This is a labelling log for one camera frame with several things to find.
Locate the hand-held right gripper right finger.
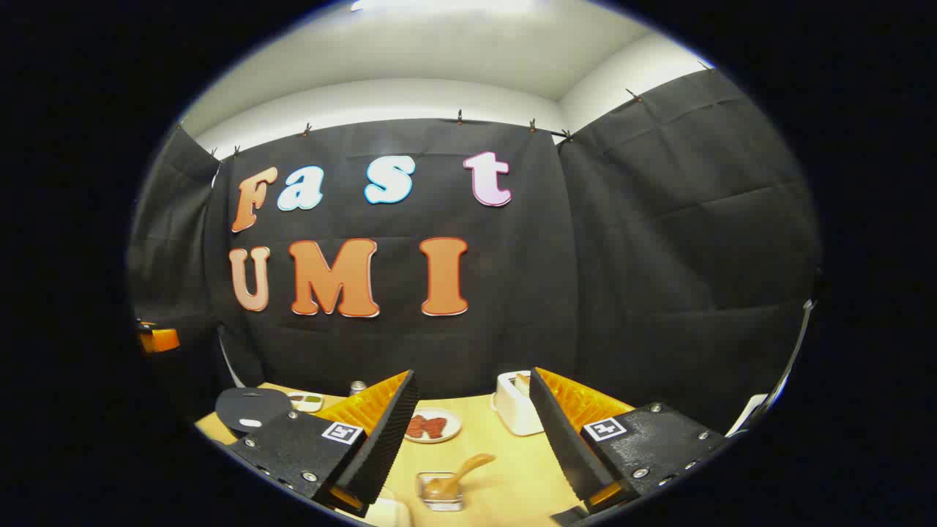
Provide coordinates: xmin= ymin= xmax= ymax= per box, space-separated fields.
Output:
xmin=529 ymin=367 xmax=733 ymax=517

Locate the white rice container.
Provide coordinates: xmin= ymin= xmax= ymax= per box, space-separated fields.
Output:
xmin=364 ymin=498 xmax=412 ymax=527

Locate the wooden spoon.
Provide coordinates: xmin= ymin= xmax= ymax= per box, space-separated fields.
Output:
xmin=425 ymin=453 xmax=497 ymax=502

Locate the white round plate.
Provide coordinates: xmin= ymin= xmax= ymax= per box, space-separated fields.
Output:
xmin=404 ymin=408 xmax=463 ymax=444

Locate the white toaster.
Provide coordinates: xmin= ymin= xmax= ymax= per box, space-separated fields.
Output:
xmin=492 ymin=370 xmax=547 ymax=438

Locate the black backdrop cloth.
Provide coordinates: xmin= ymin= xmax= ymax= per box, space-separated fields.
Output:
xmin=126 ymin=67 xmax=821 ymax=433

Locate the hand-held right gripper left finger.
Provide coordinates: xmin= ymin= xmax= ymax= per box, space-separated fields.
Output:
xmin=223 ymin=370 xmax=422 ymax=519

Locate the dark grey rice cooker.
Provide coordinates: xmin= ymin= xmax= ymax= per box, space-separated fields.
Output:
xmin=215 ymin=387 xmax=294 ymax=438

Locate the clear chopstick holder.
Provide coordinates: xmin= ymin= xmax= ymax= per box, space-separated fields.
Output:
xmin=417 ymin=471 xmax=466 ymax=512

